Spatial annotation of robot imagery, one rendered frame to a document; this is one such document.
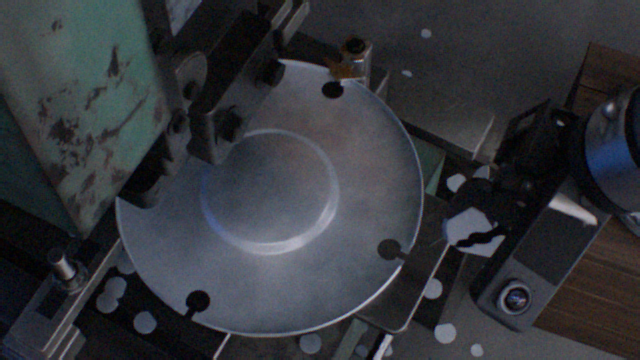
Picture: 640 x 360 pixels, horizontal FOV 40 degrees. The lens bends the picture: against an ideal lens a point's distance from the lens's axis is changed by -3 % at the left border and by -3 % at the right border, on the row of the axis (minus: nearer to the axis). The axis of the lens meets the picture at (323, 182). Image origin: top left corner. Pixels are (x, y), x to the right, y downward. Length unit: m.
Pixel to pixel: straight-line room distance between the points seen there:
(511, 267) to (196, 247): 0.34
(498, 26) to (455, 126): 0.93
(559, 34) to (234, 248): 1.28
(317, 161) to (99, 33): 0.44
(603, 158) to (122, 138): 0.28
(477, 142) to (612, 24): 1.03
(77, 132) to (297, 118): 0.44
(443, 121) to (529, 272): 0.48
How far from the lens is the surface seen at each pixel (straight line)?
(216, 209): 0.84
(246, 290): 0.81
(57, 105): 0.45
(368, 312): 0.81
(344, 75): 0.91
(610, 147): 0.55
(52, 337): 0.86
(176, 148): 0.62
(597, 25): 2.03
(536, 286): 0.61
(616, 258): 1.36
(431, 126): 1.05
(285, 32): 1.01
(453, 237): 0.72
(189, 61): 0.64
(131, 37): 0.48
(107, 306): 0.91
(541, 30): 1.98
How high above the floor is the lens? 1.54
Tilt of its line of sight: 63 degrees down
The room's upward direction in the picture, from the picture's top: 1 degrees clockwise
